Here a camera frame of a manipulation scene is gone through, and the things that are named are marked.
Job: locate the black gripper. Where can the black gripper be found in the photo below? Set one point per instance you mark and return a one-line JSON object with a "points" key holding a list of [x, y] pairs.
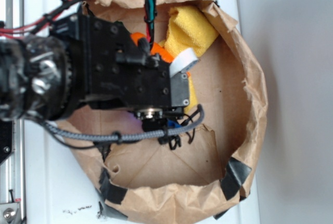
{"points": [[116, 74]]}

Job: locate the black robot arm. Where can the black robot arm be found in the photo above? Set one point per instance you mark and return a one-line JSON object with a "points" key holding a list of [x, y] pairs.
{"points": [[39, 75]]}

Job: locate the orange plastic toy carrot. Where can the orange plastic toy carrot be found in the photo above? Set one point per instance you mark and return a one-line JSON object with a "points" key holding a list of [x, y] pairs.
{"points": [[156, 49]]}

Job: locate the yellow microfiber cloth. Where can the yellow microfiber cloth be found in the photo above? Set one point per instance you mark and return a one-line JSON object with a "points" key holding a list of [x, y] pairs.
{"points": [[189, 35]]}

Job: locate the brown paper bag tray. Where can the brown paper bag tray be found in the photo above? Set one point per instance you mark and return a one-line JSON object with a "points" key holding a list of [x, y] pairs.
{"points": [[147, 182]]}

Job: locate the white plastic tray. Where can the white plastic tray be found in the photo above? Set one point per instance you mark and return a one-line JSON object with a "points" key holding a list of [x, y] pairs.
{"points": [[56, 188]]}

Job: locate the black mounting bracket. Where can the black mounting bracket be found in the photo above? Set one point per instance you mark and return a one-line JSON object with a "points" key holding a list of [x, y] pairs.
{"points": [[6, 139]]}

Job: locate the metal rail frame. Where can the metal rail frame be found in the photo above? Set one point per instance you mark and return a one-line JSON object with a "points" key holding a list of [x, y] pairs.
{"points": [[13, 196]]}

